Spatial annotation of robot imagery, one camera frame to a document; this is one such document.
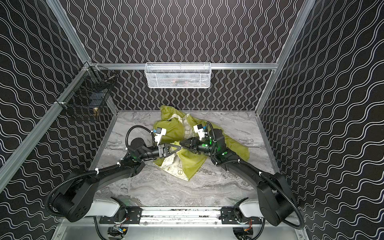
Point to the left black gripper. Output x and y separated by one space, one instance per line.
162 150

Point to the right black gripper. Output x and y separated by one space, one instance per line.
195 145

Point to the green zip-up jacket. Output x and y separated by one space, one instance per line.
185 164

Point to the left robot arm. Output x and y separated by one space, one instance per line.
73 198

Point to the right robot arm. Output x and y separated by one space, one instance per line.
276 202

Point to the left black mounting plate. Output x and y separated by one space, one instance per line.
127 215

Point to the black mounting plate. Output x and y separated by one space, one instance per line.
233 216
127 215

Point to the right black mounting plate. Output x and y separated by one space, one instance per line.
233 216

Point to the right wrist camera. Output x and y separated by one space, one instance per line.
201 131

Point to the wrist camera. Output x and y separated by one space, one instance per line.
201 131
158 134

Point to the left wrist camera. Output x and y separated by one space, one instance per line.
158 134

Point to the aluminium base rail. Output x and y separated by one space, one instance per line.
180 217

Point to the white mesh wall basket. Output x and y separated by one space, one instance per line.
178 75

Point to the black wire wall basket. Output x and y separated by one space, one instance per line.
88 100

